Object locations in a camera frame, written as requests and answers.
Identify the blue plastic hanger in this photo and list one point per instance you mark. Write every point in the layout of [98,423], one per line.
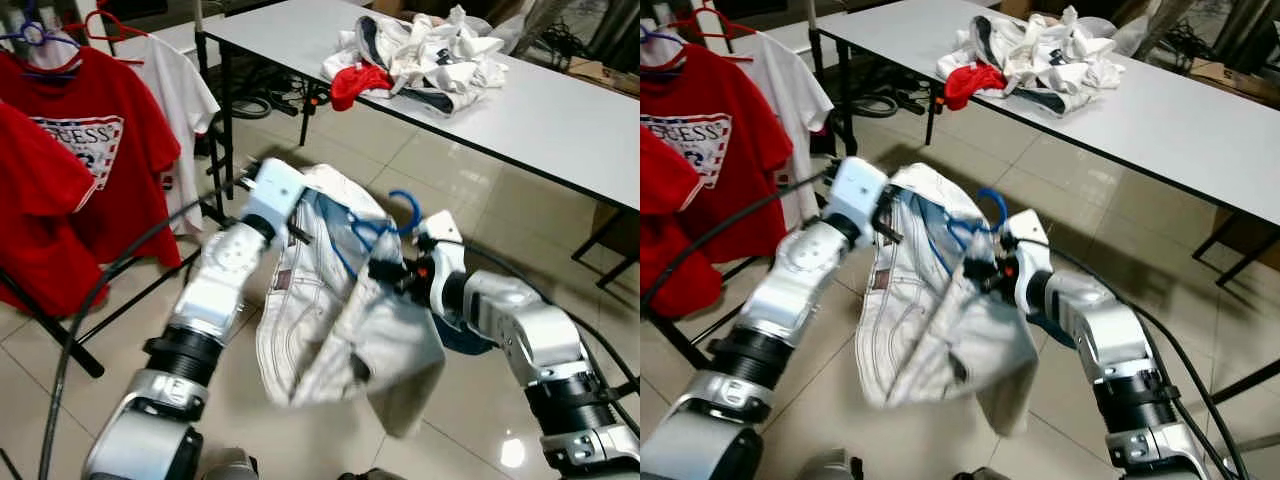
[1002,205]
[415,208]

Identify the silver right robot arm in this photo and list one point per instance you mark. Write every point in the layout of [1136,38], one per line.
[530,330]
[1110,330]

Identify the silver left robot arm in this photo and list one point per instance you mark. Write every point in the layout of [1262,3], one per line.
[790,290]
[215,280]

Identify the red plastic hanger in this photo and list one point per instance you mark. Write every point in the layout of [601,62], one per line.
[712,20]
[100,25]

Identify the purple plastic hanger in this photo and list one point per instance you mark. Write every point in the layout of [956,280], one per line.
[35,38]
[660,38]

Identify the red Guess print T-shirt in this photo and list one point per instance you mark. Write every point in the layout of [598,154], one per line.
[760,150]
[145,150]

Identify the red cloth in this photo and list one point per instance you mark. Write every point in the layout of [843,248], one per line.
[358,85]
[970,85]

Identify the plain white T-shirt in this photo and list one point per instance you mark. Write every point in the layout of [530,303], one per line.
[185,100]
[800,100]

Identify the grey right robot foot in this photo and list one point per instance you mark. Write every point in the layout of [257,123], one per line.
[982,475]
[372,475]

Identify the grey robot foot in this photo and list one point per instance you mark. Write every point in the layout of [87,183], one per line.
[830,467]
[982,475]
[372,475]
[230,465]

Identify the white table black legs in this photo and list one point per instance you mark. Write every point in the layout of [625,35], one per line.
[1180,130]
[540,120]

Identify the white clothes pile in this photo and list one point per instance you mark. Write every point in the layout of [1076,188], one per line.
[440,60]
[1050,60]

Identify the plain red shirt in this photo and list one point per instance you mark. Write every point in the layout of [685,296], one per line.
[670,250]
[40,200]

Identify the black silver clothes rack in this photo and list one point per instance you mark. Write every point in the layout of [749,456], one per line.
[60,332]
[690,350]

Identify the grey left robot foot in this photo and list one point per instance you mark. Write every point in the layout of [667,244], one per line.
[830,467]
[230,465]

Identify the brown cardboard box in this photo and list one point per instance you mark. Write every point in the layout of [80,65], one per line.
[1240,85]
[610,75]

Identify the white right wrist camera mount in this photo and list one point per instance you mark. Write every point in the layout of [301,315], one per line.
[445,245]
[1028,245]

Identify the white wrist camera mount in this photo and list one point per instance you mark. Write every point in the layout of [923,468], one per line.
[1028,245]
[445,245]
[855,188]
[272,190]

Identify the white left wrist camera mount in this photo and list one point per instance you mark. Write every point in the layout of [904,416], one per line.
[855,188]
[272,190]

